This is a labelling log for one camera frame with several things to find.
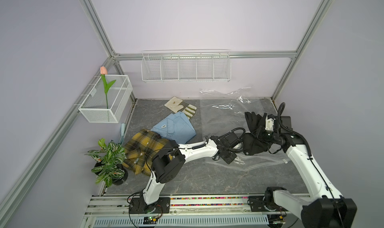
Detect light blue shirt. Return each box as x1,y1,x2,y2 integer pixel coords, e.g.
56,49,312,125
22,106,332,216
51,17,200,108
151,112,197,144

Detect white wire wall shelf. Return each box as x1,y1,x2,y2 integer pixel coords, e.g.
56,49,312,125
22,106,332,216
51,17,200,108
141,49,232,82

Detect green potted plant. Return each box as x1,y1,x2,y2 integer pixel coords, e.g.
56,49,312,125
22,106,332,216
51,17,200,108
86,138,128,188

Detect black shirt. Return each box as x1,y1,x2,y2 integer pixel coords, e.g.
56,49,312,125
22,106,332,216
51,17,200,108
242,112,268,155

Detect pink artificial tulip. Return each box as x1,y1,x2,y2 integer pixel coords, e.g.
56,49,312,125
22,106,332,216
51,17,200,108
100,66,116,109

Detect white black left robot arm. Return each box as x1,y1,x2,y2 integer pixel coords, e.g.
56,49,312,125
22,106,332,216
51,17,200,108
129,128,246,214

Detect clear plastic vacuum bag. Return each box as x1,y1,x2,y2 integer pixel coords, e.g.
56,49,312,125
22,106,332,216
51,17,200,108
200,87,291,172

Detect white wire side basket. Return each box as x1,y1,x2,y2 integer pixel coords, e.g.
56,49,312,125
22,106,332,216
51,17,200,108
74,75,134,123

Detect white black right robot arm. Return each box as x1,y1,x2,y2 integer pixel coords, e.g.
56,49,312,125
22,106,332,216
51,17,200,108
245,112,357,228

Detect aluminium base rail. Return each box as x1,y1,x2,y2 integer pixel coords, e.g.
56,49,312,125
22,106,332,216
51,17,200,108
84,194,314,218

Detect cream green work glove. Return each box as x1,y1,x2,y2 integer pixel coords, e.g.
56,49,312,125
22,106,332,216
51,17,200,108
164,97,197,119

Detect yellow plaid shirt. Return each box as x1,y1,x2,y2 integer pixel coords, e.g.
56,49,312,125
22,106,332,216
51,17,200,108
122,129,170,177

